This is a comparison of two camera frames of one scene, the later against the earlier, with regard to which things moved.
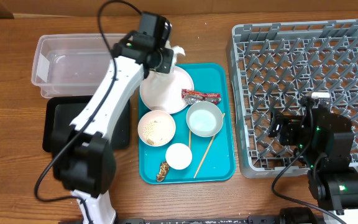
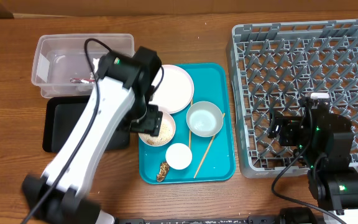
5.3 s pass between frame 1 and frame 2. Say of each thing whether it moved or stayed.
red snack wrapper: moved
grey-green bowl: stayed
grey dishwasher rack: stayed
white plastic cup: stayed
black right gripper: stayed
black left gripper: moved
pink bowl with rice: stayed
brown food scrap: stayed
